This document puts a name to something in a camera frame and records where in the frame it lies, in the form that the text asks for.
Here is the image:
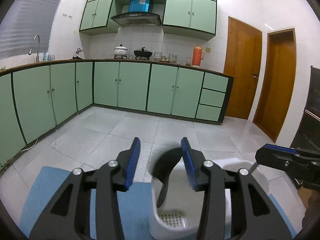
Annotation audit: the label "black glass cabinet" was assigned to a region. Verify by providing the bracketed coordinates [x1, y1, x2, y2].
[291, 66, 320, 152]

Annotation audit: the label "white utensil holder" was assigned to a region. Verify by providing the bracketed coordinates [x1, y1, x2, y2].
[149, 158, 272, 240]

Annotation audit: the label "green upper cabinets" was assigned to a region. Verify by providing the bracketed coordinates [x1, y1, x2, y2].
[79, 0, 217, 41]

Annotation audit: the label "grey window blind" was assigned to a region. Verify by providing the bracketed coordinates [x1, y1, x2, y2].
[1, 0, 60, 59]

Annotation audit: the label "green cabinets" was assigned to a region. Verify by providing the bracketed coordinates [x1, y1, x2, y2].
[79, 0, 217, 41]
[1, 59, 233, 165]

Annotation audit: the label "black wok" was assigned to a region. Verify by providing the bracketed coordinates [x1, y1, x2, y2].
[134, 47, 153, 61]

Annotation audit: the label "blue table mat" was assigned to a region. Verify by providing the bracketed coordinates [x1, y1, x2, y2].
[20, 160, 296, 239]

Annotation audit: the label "black range hood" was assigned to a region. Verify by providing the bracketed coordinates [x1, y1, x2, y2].
[111, 12, 162, 27]

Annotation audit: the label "chrome faucet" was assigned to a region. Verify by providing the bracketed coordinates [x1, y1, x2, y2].
[28, 34, 41, 63]

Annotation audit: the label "orange thermos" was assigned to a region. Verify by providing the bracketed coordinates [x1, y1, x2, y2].
[191, 44, 204, 67]

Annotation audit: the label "white cooking pot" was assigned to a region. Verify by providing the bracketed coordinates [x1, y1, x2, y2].
[114, 44, 128, 59]

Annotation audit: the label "green lower cabinets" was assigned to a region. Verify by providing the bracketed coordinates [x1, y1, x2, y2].
[1, 59, 233, 165]

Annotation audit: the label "black ladle spoon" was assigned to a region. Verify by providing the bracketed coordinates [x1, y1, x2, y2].
[151, 147, 182, 208]

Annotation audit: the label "brown wooden door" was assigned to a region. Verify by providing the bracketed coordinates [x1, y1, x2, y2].
[223, 17, 263, 119]
[253, 28, 297, 142]

